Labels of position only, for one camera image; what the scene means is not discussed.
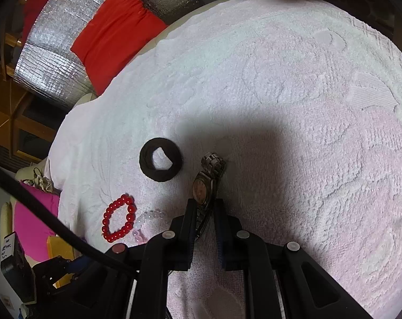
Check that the silver insulation foil sheet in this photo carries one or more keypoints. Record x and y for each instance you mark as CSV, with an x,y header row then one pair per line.
x,y
48,68

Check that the black hair scrunchie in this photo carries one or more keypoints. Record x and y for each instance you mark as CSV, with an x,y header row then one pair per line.
x,y
160,159

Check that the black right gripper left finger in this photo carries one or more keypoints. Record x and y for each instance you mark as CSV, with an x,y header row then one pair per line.
x,y
172,250

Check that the red cushion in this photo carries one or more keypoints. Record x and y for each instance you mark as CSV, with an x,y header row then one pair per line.
x,y
111,39

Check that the patterned crumpled cloth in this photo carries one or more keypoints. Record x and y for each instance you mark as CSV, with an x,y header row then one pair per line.
x,y
39,181

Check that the white textured towel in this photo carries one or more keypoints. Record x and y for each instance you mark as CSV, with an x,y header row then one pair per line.
x,y
304,103

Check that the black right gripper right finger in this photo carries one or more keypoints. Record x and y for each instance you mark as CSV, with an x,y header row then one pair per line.
x,y
238,249

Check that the wooden chair frame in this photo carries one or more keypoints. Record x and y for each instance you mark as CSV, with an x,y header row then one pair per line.
x,y
10,41

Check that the magenta cushion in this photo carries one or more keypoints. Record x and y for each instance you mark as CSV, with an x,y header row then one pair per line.
x,y
31,231

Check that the metal wristwatch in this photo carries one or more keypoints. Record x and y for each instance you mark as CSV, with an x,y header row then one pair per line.
x,y
204,188

